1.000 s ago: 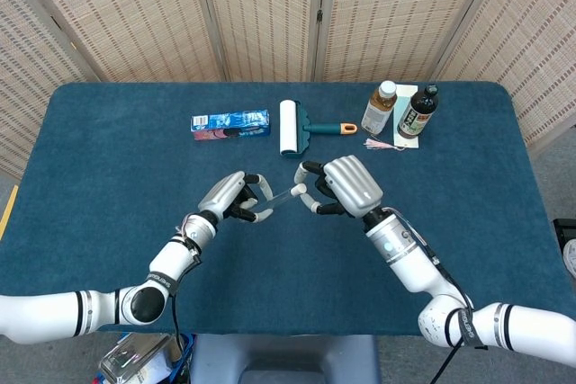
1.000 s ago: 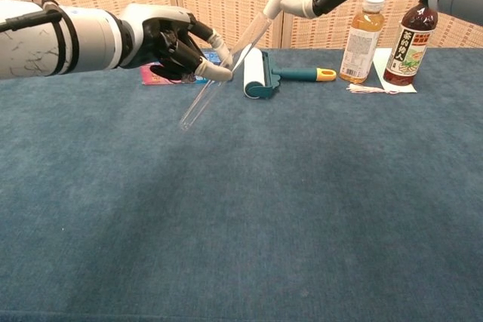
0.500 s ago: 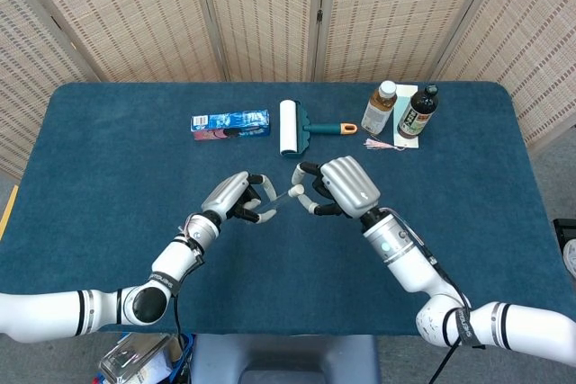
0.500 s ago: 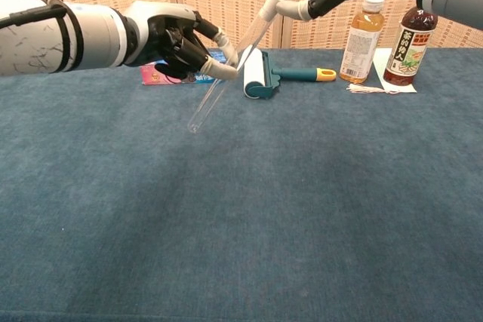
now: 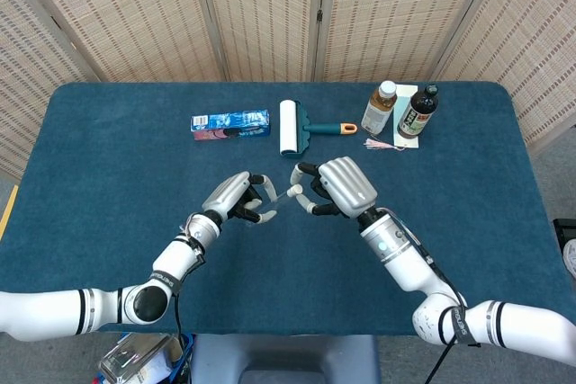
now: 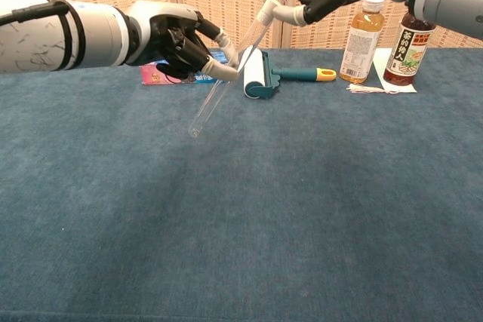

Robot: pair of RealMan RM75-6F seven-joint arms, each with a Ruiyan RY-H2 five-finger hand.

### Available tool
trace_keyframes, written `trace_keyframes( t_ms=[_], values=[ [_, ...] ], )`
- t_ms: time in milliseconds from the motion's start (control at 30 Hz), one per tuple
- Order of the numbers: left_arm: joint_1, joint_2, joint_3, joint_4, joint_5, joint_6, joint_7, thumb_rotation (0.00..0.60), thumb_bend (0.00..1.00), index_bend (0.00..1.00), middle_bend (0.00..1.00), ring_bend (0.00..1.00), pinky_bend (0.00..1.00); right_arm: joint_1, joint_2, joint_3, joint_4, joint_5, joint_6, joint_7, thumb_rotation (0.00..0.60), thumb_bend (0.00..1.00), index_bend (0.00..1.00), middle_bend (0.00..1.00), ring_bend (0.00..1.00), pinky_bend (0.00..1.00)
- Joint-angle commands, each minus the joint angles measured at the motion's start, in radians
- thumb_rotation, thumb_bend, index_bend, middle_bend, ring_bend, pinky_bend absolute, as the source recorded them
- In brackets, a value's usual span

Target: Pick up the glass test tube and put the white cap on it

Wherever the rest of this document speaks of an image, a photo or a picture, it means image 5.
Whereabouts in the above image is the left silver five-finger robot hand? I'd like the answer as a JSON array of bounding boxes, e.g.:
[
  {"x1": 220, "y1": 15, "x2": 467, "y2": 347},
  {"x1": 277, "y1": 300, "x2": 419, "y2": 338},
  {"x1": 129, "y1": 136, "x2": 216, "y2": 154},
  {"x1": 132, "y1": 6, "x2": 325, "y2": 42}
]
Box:
[{"x1": 201, "y1": 171, "x2": 278, "y2": 226}]

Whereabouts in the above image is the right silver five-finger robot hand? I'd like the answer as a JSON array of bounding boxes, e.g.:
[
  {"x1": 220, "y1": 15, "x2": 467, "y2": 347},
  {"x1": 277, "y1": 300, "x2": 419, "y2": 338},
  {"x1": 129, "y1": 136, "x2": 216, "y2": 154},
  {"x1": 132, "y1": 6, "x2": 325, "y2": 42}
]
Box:
[{"x1": 290, "y1": 156, "x2": 379, "y2": 219}]

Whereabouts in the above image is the clear glass test tube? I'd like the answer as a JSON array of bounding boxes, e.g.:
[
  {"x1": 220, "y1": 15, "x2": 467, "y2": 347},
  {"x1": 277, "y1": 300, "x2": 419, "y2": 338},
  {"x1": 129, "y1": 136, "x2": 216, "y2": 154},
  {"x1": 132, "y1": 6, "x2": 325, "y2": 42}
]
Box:
[{"x1": 245, "y1": 190, "x2": 293, "y2": 228}]

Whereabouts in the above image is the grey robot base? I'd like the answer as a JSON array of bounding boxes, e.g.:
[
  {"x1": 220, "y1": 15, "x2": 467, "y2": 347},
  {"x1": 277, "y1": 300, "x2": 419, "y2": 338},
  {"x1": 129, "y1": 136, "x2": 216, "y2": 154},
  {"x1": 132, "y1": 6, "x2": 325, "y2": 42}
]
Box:
[{"x1": 186, "y1": 334, "x2": 383, "y2": 384}]

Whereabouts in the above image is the pink white tassel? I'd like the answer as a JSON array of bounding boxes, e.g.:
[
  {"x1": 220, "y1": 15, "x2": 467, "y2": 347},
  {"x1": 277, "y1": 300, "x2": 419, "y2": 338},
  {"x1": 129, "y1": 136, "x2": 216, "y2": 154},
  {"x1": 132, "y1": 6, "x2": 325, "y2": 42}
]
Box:
[{"x1": 363, "y1": 137, "x2": 406, "y2": 150}]

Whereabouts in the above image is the blue cookie box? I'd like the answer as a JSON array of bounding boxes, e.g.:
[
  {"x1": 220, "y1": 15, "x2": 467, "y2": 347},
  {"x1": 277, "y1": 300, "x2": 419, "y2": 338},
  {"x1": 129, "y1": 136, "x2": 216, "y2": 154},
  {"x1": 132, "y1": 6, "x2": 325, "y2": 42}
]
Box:
[{"x1": 190, "y1": 109, "x2": 273, "y2": 142}]

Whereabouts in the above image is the white paper card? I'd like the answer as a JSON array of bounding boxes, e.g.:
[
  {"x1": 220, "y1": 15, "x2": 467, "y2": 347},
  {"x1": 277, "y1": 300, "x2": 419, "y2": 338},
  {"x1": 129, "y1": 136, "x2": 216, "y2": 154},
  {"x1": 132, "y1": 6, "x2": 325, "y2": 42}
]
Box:
[{"x1": 391, "y1": 85, "x2": 420, "y2": 150}]

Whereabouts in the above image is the light tea bottle white cap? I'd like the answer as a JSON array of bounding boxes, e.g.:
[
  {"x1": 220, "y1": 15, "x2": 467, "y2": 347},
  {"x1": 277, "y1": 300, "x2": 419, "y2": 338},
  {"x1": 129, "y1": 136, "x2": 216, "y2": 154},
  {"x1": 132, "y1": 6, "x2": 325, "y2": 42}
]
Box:
[{"x1": 361, "y1": 80, "x2": 398, "y2": 135}]

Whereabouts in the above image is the teal lint roller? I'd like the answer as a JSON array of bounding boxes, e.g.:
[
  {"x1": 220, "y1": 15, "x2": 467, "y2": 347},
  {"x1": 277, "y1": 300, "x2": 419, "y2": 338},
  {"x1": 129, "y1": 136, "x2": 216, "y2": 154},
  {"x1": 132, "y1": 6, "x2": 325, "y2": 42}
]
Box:
[{"x1": 278, "y1": 99, "x2": 359, "y2": 160}]

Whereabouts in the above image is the dark tea bottle black cap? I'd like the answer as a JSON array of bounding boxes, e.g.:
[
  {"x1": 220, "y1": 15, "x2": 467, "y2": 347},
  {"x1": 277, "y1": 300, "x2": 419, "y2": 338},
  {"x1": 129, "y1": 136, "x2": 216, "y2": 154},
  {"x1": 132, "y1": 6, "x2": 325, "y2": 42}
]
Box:
[{"x1": 397, "y1": 84, "x2": 440, "y2": 140}]

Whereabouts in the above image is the blue table cloth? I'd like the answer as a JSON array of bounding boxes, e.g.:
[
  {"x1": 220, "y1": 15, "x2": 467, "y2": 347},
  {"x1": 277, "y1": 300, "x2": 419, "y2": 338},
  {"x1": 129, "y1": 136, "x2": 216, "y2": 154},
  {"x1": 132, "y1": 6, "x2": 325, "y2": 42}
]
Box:
[{"x1": 0, "y1": 81, "x2": 568, "y2": 339}]

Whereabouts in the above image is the clear plastic box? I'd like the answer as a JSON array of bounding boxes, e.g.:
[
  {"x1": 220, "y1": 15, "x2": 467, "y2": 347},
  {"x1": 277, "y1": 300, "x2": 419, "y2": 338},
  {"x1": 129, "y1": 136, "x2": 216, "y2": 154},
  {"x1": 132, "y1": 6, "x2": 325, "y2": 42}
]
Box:
[{"x1": 97, "y1": 333, "x2": 181, "y2": 384}]

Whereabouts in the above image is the bamboo folding screen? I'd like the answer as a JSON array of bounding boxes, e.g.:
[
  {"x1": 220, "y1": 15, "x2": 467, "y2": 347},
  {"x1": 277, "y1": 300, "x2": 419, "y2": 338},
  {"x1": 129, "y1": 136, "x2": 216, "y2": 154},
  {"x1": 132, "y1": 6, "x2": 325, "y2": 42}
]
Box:
[{"x1": 0, "y1": 0, "x2": 576, "y2": 181}]

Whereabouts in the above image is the black device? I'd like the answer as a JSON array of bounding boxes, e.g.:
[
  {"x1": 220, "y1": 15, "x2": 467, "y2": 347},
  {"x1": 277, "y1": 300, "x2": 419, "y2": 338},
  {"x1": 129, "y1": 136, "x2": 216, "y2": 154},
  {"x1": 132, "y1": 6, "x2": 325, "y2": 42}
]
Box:
[{"x1": 552, "y1": 218, "x2": 576, "y2": 250}]

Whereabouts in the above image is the white round object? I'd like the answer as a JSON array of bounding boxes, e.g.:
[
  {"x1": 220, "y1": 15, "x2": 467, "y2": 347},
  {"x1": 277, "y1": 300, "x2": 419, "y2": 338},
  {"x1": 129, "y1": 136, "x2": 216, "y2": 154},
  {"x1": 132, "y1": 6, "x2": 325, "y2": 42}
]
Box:
[{"x1": 562, "y1": 239, "x2": 576, "y2": 276}]

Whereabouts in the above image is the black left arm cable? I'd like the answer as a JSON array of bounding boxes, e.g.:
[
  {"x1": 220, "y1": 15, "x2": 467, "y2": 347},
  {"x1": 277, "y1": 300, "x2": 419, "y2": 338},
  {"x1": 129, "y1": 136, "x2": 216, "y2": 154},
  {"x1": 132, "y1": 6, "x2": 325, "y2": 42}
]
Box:
[{"x1": 172, "y1": 244, "x2": 207, "y2": 384}]

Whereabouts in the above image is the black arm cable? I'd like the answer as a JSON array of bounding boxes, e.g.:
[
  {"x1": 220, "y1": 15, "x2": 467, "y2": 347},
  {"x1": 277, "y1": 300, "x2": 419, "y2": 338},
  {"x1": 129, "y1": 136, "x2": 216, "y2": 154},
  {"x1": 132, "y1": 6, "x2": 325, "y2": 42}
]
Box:
[
  {"x1": 377, "y1": 207, "x2": 469, "y2": 384},
  {"x1": 172, "y1": 244, "x2": 207, "y2": 384}
]

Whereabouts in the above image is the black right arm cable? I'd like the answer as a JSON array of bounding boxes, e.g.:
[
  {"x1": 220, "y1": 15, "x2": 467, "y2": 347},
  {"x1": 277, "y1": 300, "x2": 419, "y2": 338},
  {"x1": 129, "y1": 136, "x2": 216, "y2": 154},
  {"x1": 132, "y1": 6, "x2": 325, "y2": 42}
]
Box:
[{"x1": 377, "y1": 207, "x2": 469, "y2": 384}]

